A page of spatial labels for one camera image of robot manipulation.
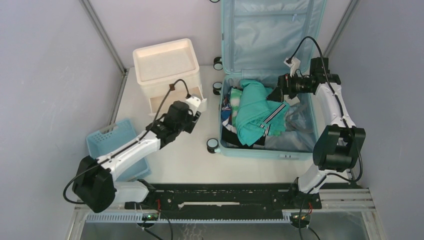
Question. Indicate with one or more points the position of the dark blue patterned clothing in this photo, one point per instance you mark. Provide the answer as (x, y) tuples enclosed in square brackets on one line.
[(226, 114)]

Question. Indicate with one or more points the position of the teal folded garment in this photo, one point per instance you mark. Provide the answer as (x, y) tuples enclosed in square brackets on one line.
[(257, 116)]

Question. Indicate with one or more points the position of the light blue hard-shell suitcase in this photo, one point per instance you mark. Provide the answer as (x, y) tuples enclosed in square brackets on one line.
[(256, 38)]

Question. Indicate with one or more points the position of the aluminium frame rails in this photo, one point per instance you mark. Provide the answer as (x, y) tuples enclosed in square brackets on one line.
[(335, 197)]

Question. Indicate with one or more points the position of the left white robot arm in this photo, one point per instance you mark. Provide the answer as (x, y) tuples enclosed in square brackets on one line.
[(97, 183)]

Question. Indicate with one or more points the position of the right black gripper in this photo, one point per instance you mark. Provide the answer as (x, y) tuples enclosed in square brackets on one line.
[(285, 82)]

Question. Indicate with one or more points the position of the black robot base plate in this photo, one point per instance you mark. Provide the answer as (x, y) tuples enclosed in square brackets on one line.
[(226, 201)]

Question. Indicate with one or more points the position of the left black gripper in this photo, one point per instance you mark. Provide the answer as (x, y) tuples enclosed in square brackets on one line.
[(192, 120)]

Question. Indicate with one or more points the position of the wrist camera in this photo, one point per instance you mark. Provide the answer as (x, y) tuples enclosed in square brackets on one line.
[(293, 63), (193, 103)]

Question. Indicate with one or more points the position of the white three-drawer storage cabinet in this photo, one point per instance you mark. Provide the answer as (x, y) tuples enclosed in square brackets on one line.
[(158, 66)]

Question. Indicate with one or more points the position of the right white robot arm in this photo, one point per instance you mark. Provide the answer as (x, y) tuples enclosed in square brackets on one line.
[(339, 145)]

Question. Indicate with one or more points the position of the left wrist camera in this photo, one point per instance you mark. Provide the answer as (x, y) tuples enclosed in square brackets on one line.
[(193, 103)]

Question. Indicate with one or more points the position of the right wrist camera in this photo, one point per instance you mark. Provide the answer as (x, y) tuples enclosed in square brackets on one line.
[(293, 63)]

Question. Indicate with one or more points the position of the green white patterned cloth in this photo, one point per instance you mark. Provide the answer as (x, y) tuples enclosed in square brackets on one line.
[(234, 101)]

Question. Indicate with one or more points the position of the light blue perforated plastic basket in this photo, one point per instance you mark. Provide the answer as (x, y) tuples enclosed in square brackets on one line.
[(109, 139)]

